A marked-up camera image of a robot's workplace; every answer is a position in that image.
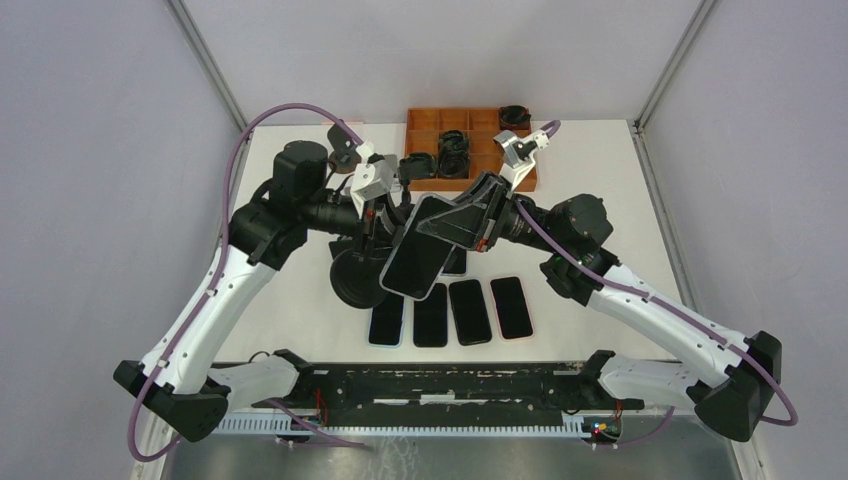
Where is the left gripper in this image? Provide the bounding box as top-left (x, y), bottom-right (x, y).
top-left (300, 189), bottom-right (423, 260)

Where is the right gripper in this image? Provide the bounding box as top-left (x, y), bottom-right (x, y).
top-left (416, 168), bottom-right (566, 253)

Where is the black round phone stand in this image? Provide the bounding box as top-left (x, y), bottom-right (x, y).
top-left (397, 152), bottom-right (437, 210)

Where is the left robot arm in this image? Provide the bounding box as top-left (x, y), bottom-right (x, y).
top-left (114, 141), bottom-right (417, 442)

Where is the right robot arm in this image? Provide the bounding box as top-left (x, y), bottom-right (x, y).
top-left (410, 173), bottom-right (785, 442)

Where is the brown base phone stand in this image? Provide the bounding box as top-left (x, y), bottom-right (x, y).
top-left (327, 124), bottom-right (361, 174)

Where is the blue case phone on table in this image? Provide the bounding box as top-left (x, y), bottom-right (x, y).
top-left (367, 294), bottom-right (405, 348)

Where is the orange compartment tray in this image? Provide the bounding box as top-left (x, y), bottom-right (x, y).
top-left (404, 107), bottom-right (503, 192)

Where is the black round object in tray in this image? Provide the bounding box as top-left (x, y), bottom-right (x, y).
top-left (498, 105), bottom-right (532, 131)

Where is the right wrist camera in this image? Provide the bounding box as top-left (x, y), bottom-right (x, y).
top-left (493, 129), bottom-right (550, 192)

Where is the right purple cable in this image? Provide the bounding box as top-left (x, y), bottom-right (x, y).
top-left (513, 119), bottom-right (800, 449)

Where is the purple cable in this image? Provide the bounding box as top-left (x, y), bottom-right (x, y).
top-left (127, 103), bottom-right (372, 464)
top-left (513, 119), bottom-right (800, 449)

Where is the aluminium frame rail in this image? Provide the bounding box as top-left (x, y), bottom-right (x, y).
top-left (150, 368), bottom-right (753, 417)

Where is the white slotted cable duct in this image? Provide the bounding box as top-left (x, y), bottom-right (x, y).
top-left (212, 411), bottom-right (590, 439)

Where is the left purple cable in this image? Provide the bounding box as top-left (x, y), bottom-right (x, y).
top-left (127, 103), bottom-right (372, 464)

